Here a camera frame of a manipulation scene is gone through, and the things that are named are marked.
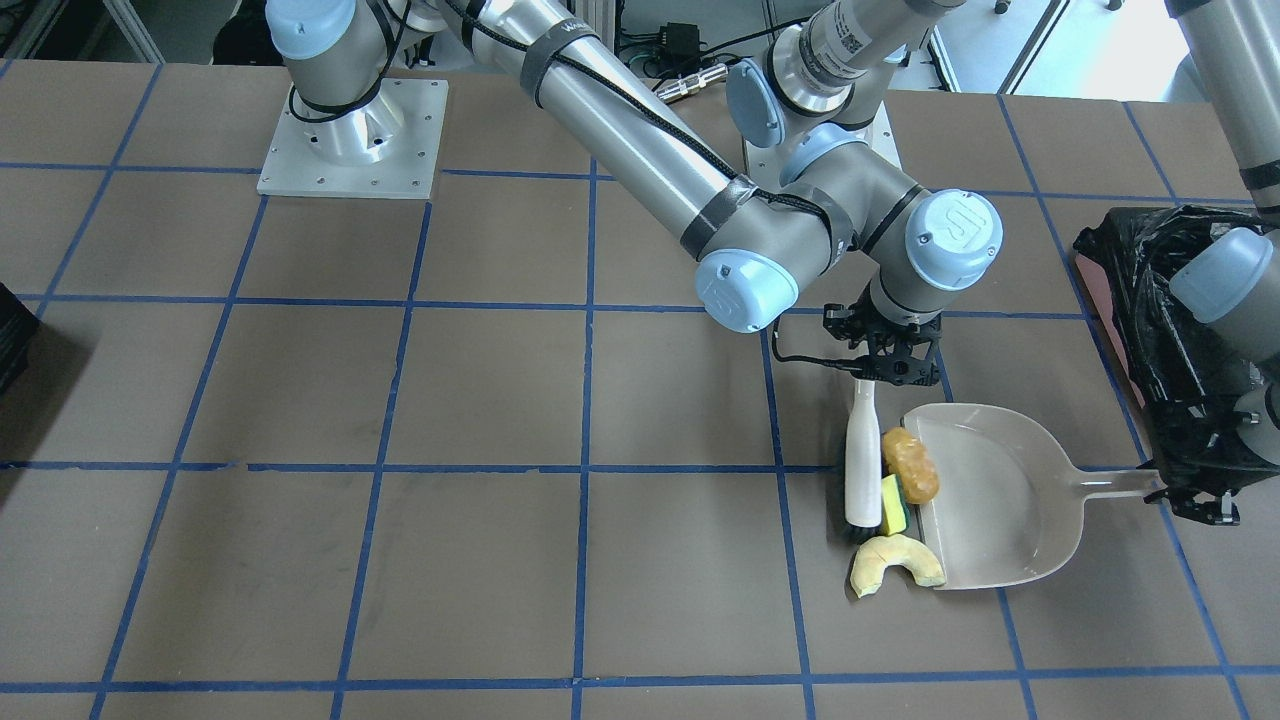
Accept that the black-lined trash bin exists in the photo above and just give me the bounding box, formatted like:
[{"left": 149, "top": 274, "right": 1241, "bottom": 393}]
[
  {"left": 1073, "top": 204, "right": 1277, "bottom": 495},
  {"left": 1, "top": 284, "right": 40, "bottom": 396}
]

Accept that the yellow green sponge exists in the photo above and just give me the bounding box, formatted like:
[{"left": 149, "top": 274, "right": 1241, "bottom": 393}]
[{"left": 879, "top": 474, "right": 913, "bottom": 536}]

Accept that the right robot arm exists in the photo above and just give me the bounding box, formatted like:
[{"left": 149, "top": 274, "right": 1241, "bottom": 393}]
[{"left": 265, "top": 1, "right": 1004, "bottom": 386}]

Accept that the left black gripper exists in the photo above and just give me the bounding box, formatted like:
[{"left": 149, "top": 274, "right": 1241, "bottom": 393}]
[{"left": 1160, "top": 461, "right": 1245, "bottom": 527}]

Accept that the black power adapter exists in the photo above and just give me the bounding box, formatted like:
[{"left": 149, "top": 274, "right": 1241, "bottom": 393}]
[{"left": 655, "top": 22, "right": 701, "bottom": 72}]

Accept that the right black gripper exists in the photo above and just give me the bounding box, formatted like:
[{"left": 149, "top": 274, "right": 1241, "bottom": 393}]
[{"left": 822, "top": 300, "right": 942, "bottom": 387}]

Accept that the white plastic dustpan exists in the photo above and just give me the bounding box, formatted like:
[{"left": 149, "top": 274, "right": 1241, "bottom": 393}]
[{"left": 902, "top": 402, "right": 1160, "bottom": 591}]

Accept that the pale melon slice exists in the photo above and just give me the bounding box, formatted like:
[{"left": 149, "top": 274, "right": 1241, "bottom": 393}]
[{"left": 849, "top": 534, "right": 947, "bottom": 598}]

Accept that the brown bread roll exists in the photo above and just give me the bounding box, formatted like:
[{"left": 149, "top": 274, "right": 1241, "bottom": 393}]
[{"left": 881, "top": 427, "right": 940, "bottom": 505}]

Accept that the white hand brush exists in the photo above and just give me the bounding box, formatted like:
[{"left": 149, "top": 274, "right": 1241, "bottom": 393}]
[{"left": 844, "top": 379, "right": 884, "bottom": 544}]

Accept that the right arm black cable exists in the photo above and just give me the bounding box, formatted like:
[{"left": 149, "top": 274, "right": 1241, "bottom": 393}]
[{"left": 771, "top": 300, "right": 861, "bottom": 375}]

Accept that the silver cylindrical connector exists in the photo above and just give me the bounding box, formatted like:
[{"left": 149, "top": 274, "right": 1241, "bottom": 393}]
[{"left": 653, "top": 63, "right": 730, "bottom": 105}]

